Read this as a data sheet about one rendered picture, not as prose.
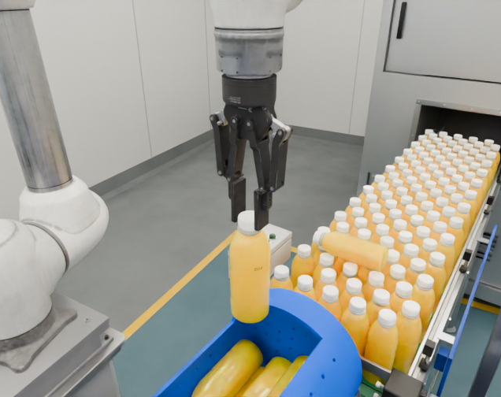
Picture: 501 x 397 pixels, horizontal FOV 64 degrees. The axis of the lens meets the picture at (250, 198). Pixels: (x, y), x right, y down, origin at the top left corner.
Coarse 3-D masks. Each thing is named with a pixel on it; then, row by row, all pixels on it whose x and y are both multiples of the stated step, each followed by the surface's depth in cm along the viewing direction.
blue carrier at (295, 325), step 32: (288, 320) 84; (320, 320) 75; (224, 352) 87; (288, 352) 88; (320, 352) 70; (352, 352) 75; (192, 384) 80; (288, 384) 64; (320, 384) 67; (352, 384) 74
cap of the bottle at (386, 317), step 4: (380, 312) 93; (384, 312) 93; (388, 312) 93; (392, 312) 93; (380, 316) 92; (384, 316) 92; (388, 316) 92; (392, 316) 92; (380, 320) 92; (384, 320) 91; (388, 320) 91; (392, 320) 91; (384, 324) 92; (388, 324) 91; (392, 324) 92
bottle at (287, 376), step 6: (294, 360) 79; (300, 360) 77; (294, 366) 76; (300, 366) 75; (288, 372) 75; (294, 372) 74; (282, 378) 74; (288, 378) 73; (276, 384) 73; (282, 384) 72; (276, 390) 71; (282, 390) 71; (270, 396) 71; (276, 396) 70
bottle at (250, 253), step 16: (240, 240) 64; (256, 240) 64; (240, 256) 65; (256, 256) 64; (240, 272) 66; (256, 272) 66; (240, 288) 67; (256, 288) 67; (240, 304) 69; (256, 304) 69; (240, 320) 71; (256, 320) 70
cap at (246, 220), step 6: (252, 210) 66; (240, 216) 64; (246, 216) 65; (252, 216) 65; (240, 222) 64; (246, 222) 63; (252, 222) 63; (240, 228) 64; (246, 228) 64; (252, 228) 64
